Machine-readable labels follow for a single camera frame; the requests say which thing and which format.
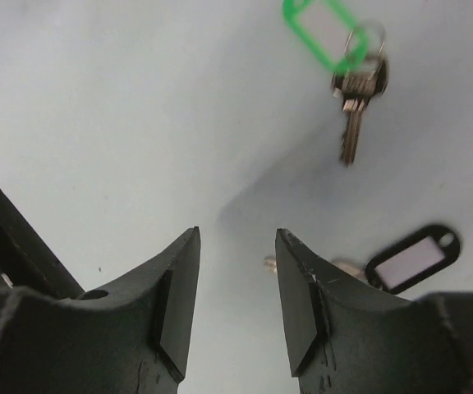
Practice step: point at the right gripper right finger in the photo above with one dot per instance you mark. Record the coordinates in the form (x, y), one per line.
(344, 336)

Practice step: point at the key with black tag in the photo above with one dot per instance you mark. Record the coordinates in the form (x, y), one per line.
(394, 269)

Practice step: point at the keys with black green tags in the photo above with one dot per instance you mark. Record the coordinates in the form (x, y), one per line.
(351, 50)

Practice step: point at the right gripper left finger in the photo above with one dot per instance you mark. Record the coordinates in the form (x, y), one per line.
(131, 335)

